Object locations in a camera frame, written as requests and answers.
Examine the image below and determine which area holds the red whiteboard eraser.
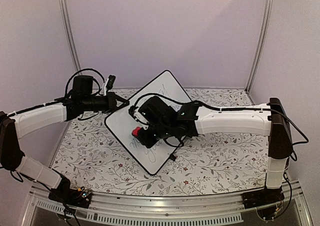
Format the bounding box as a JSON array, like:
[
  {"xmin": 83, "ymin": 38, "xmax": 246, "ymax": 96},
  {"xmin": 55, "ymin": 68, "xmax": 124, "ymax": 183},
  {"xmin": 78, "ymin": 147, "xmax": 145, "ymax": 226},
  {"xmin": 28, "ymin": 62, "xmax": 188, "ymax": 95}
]
[{"xmin": 131, "ymin": 126, "xmax": 141, "ymax": 138}]

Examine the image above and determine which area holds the aluminium frame post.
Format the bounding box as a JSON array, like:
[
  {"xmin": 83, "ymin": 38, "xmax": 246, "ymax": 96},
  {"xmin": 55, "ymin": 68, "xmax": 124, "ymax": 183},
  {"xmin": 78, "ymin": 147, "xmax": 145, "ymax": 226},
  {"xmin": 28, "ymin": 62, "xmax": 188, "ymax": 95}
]
[
  {"xmin": 58, "ymin": 0, "xmax": 81, "ymax": 72},
  {"xmin": 245, "ymin": 0, "xmax": 273, "ymax": 94}
]

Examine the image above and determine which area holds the black whiteboard stand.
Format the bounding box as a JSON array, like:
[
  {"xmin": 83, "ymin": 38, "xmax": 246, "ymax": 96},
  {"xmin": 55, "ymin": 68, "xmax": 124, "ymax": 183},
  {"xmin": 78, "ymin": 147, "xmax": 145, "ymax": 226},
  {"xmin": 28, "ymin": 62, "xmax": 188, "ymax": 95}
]
[{"xmin": 169, "ymin": 154, "xmax": 176, "ymax": 161}]

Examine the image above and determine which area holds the front aluminium rail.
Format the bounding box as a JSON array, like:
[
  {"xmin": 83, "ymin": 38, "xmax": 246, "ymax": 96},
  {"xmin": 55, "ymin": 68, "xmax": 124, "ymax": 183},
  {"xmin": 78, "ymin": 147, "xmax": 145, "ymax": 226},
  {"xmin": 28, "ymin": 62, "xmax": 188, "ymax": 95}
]
[{"xmin": 22, "ymin": 180, "xmax": 313, "ymax": 224}]

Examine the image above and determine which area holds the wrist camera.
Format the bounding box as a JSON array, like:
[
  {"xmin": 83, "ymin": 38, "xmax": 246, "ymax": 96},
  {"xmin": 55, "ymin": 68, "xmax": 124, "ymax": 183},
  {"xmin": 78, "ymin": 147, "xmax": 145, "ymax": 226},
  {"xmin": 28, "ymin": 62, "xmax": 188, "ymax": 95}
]
[
  {"xmin": 101, "ymin": 75, "xmax": 116, "ymax": 96},
  {"xmin": 128, "ymin": 105, "xmax": 148, "ymax": 125}
]

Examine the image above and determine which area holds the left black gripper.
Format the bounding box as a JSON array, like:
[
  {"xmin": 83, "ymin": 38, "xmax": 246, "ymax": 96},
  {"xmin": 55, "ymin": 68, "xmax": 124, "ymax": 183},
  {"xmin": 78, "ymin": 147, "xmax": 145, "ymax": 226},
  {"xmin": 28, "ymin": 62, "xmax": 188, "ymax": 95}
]
[{"xmin": 82, "ymin": 92, "xmax": 130, "ymax": 114}]

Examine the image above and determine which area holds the left aluminium frame post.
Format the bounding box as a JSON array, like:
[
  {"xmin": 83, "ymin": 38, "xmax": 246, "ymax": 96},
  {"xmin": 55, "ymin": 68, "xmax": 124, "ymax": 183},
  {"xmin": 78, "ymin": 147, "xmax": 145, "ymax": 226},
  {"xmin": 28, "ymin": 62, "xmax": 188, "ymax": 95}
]
[{"xmin": 58, "ymin": 0, "xmax": 81, "ymax": 72}]

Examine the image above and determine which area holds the floral patterned table mat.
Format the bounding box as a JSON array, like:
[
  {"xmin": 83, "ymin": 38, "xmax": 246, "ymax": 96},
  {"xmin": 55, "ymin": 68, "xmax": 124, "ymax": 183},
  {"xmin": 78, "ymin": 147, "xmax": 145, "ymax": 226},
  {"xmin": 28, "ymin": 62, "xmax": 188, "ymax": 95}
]
[{"xmin": 48, "ymin": 87, "xmax": 290, "ymax": 197}]

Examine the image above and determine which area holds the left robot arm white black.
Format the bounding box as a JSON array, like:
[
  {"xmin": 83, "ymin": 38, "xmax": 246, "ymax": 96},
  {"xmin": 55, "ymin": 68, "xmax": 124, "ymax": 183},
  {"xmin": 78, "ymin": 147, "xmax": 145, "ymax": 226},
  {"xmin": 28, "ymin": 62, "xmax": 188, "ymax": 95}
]
[{"xmin": 0, "ymin": 68, "xmax": 129, "ymax": 203}]

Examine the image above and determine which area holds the white whiteboard with black frame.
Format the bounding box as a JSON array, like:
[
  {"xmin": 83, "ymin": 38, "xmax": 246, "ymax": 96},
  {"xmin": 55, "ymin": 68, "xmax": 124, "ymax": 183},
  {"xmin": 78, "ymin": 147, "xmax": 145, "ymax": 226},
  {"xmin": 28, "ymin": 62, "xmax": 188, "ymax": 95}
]
[{"xmin": 105, "ymin": 70, "xmax": 191, "ymax": 176}]

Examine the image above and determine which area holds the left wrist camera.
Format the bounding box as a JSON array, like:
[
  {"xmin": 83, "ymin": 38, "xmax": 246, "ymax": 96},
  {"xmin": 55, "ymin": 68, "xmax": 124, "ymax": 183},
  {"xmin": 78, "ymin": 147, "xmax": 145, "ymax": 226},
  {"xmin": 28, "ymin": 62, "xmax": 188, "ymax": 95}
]
[{"xmin": 101, "ymin": 75, "xmax": 116, "ymax": 96}]

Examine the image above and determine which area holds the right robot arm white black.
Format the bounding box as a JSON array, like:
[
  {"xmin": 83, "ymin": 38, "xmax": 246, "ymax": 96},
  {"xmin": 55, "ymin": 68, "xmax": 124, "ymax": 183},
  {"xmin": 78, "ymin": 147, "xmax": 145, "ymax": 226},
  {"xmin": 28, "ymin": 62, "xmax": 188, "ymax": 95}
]
[{"xmin": 128, "ymin": 93, "xmax": 309, "ymax": 204}]

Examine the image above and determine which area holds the right aluminium frame post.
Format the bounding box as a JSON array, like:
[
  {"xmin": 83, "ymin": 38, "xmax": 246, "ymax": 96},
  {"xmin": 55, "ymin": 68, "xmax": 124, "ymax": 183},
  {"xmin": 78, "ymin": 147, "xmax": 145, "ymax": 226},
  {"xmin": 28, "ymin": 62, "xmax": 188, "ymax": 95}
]
[{"xmin": 245, "ymin": 0, "xmax": 273, "ymax": 94}]

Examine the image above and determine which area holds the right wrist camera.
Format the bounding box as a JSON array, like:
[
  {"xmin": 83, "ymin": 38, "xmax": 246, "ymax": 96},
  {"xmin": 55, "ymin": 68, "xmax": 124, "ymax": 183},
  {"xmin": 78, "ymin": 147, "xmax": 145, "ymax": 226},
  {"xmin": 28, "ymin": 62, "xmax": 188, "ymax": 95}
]
[{"xmin": 128, "ymin": 105, "xmax": 148, "ymax": 125}]

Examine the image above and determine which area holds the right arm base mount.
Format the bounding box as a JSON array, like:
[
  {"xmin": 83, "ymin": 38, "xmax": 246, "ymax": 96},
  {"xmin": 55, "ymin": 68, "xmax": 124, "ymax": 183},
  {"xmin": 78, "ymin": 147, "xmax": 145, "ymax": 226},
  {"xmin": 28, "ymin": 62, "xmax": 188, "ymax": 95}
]
[{"xmin": 241, "ymin": 187, "xmax": 285, "ymax": 209}]

